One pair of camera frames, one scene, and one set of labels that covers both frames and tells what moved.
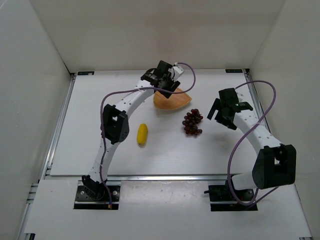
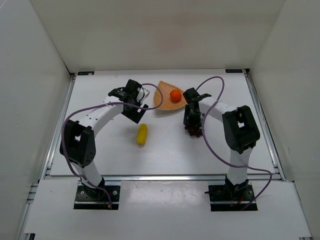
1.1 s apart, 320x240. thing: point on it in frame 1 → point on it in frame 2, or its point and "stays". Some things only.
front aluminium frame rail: [154, 177] stays
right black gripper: [223, 116] → [192, 120]
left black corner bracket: [87, 73] stays
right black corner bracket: [233, 70] stays
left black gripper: [169, 85] → [136, 114]
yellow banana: [142, 133] stays
